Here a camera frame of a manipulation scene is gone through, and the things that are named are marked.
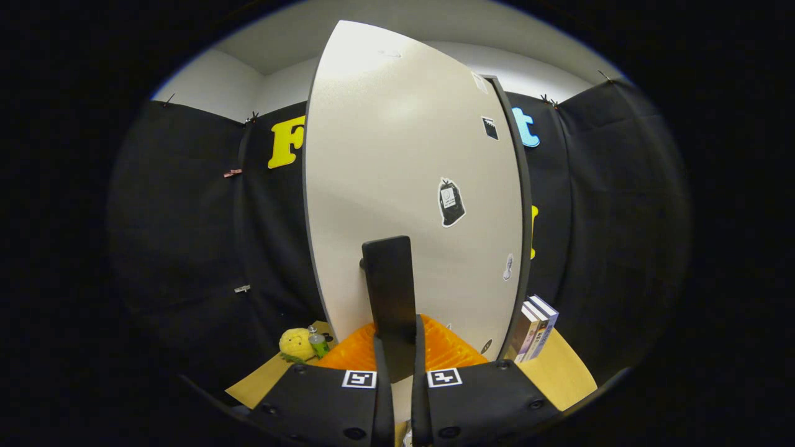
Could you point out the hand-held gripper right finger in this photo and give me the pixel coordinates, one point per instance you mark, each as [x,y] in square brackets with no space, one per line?
[419,403]

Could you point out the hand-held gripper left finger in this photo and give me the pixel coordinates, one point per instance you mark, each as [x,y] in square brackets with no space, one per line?
[384,403]

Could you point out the grey shoe cabinet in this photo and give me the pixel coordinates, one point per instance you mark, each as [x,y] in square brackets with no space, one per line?
[527,236]

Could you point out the beige shoe cabinet door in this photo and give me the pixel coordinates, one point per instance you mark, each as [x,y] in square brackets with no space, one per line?
[385,155]

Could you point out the green drink bottle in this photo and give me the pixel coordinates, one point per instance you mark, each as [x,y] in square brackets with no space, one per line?
[318,344]

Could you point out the yellow plush toy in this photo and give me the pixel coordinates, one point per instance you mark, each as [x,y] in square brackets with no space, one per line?
[295,344]

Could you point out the silver cloth clip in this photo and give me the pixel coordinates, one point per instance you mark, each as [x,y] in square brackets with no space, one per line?
[242,288]

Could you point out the black backdrop cloth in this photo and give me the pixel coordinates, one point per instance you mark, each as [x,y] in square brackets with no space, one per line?
[186,248]

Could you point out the red cloth clip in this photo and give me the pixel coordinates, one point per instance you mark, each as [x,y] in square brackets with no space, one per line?
[233,173]

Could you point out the small dark cloth clip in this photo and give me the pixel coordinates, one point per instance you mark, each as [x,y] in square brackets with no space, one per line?
[252,117]
[604,76]
[169,99]
[548,100]

